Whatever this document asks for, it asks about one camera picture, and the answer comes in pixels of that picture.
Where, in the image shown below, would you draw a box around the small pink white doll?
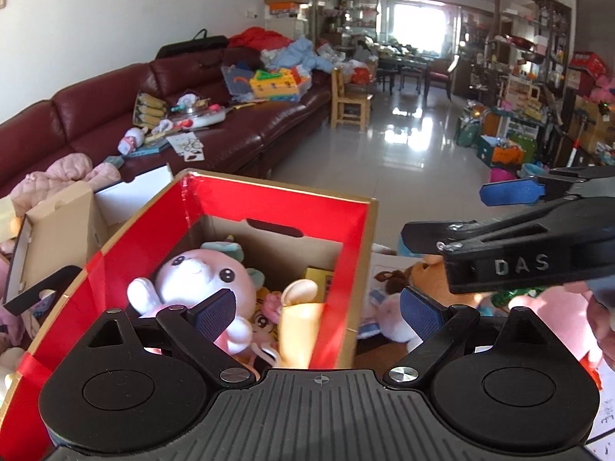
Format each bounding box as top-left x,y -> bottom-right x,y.
118,127 -> 149,155

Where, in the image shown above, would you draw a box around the white instruction sheet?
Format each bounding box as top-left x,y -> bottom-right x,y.
369,249 -> 615,443

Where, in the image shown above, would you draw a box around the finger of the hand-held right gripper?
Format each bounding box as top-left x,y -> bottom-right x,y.
401,192 -> 615,253
479,167 -> 615,208

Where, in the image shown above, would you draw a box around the green bag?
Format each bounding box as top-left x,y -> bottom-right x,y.
456,118 -> 482,148

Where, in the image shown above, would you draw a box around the light blue clothes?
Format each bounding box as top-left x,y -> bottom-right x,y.
262,37 -> 332,76

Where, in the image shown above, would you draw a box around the brown cardboard box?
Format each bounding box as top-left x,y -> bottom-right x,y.
2,166 -> 174,318

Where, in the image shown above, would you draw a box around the dark red leather sofa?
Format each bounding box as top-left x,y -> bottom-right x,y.
0,38 -> 337,197

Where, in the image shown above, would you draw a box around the box of yellow books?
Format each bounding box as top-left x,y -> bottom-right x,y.
132,92 -> 167,128

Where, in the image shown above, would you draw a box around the black bag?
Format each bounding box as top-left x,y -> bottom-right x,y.
156,29 -> 230,61

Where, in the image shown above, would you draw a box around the white round tray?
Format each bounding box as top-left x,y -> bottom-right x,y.
166,101 -> 229,128

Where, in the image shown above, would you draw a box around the blue orange crate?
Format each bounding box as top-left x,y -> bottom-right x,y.
478,134 -> 527,167

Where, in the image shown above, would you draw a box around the red crate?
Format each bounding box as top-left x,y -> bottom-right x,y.
569,50 -> 609,90

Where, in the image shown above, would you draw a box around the red clothes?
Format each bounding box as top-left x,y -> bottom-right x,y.
228,28 -> 294,51

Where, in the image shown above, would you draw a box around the white pink plush toy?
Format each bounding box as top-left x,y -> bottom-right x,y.
375,293 -> 424,354

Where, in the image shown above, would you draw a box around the wooden display shelf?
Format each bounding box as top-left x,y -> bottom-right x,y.
452,0 -> 615,174

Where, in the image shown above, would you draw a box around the small wooden chair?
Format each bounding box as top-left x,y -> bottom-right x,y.
329,67 -> 374,132

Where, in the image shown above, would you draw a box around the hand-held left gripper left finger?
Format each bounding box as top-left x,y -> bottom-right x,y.
85,288 -> 256,389

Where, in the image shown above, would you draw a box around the yellow toy building set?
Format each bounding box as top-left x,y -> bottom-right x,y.
249,68 -> 313,103

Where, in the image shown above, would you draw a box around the clear plastic box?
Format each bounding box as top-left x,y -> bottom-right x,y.
221,63 -> 255,97

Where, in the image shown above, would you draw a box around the blue book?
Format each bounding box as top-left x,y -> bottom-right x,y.
130,141 -> 170,158

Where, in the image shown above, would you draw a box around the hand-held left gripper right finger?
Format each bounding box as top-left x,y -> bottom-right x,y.
383,285 -> 561,390

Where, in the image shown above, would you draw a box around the dark dining table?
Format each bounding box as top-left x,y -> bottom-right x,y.
377,53 -> 455,98

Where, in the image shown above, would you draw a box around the white plush toy teal ears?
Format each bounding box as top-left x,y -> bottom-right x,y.
127,240 -> 268,356

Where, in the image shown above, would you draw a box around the brown reindeer plush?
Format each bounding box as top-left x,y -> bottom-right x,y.
375,269 -> 409,295

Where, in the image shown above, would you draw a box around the yellow plush toy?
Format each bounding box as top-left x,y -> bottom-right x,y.
276,279 -> 347,370

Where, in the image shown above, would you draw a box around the white sticker sheets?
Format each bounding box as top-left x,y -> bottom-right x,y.
166,132 -> 205,162

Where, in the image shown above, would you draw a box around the red cardboard box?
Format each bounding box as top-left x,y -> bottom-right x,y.
10,168 -> 379,447

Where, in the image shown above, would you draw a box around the tan plush toy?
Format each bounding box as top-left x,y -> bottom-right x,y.
408,254 -> 450,294

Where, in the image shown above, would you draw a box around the pink quilted jacket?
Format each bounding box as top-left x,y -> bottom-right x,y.
10,153 -> 122,212

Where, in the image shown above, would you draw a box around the cartoon face plush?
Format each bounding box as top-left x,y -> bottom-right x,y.
247,288 -> 285,361

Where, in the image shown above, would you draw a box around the pink pig plush toy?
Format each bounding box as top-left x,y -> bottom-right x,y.
508,282 -> 604,376

